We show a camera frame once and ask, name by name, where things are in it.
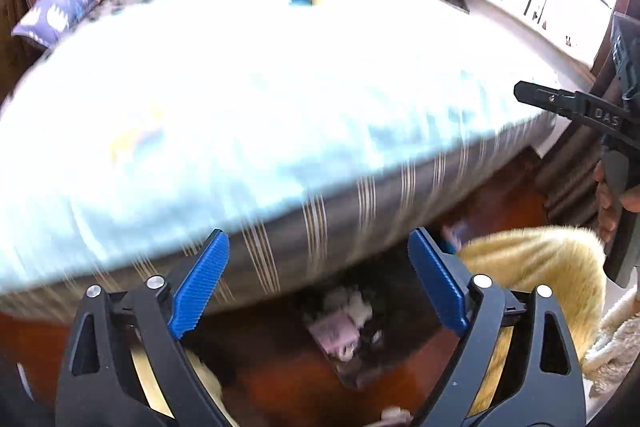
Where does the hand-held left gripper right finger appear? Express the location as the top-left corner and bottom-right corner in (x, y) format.
(407, 227), (588, 427)

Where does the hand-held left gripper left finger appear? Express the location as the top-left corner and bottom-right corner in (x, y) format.
(54, 229), (236, 427)

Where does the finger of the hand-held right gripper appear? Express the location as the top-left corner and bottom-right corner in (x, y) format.
(514, 80), (581, 124)

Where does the white tissue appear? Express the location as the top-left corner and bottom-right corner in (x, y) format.
(324, 288), (374, 324)

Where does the pink box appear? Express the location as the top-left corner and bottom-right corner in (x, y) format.
(307, 312), (362, 354)

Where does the person's right hand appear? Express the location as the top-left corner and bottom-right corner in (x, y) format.
(594, 159), (621, 244)

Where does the pink and blue slipper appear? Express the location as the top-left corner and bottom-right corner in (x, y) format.
(440, 222), (472, 254)

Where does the yellow fleece cloth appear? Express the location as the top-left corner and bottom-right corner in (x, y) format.
(135, 226), (607, 427)

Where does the striped grey bed sheet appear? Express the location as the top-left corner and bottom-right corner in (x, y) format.
(0, 112), (557, 324)

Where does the cream knitted rug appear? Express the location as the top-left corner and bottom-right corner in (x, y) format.
(584, 286), (640, 402)

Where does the bed with light-blue sheet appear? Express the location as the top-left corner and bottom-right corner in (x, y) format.
(0, 0), (551, 295)

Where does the purple elephant-print pillow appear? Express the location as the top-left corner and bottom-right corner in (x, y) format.
(12, 0), (99, 51)

